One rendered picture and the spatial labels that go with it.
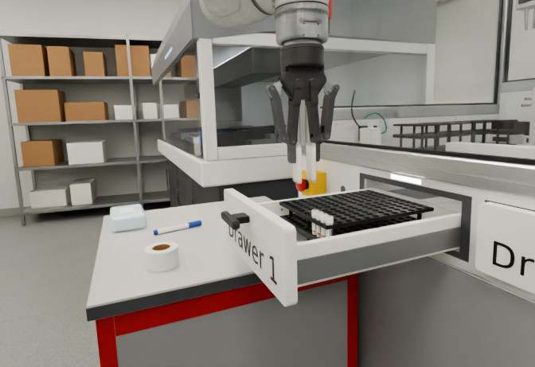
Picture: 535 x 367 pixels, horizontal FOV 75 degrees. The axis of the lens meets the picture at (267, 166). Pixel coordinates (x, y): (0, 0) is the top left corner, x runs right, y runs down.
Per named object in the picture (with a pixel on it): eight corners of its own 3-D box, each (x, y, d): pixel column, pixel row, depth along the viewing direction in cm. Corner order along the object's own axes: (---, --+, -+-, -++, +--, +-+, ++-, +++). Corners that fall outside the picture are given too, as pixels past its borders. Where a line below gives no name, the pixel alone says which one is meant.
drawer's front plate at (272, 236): (286, 309, 46) (283, 228, 44) (225, 240, 72) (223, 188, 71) (298, 306, 46) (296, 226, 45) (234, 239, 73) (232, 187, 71)
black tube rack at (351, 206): (326, 265, 54) (326, 225, 53) (279, 232, 70) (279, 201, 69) (432, 242, 63) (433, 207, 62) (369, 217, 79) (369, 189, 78)
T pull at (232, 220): (233, 231, 53) (232, 222, 53) (220, 218, 60) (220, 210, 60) (255, 227, 54) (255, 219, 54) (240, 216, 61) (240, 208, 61)
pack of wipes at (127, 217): (147, 228, 101) (146, 212, 100) (111, 233, 97) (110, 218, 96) (142, 216, 114) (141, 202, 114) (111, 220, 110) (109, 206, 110)
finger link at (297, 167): (301, 143, 60) (297, 144, 60) (302, 183, 61) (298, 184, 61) (295, 142, 63) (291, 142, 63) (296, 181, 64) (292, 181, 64)
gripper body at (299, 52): (285, 40, 55) (286, 99, 56) (334, 40, 57) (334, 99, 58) (272, 48, 62) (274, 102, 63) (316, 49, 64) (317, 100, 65)
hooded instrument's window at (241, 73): (202, 161, 137) (195, 40, 130) (158, 139, 300) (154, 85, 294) (422, 143, 179) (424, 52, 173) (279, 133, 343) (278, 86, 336)
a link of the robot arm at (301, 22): (337, 3, 55) (337, 41, 56) (316, 19, 64) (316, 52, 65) (283, 0, 53) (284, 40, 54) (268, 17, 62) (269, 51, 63)
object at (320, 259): (292, 290, 48) (291, 247, 47) (236, 234, 71) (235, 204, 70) (491, 241, 63) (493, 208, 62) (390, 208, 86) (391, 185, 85)
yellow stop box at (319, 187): (310, 199, 96) (310, 173, 95) (298, 194, 103) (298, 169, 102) (326, 197, 98) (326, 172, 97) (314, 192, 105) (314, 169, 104)
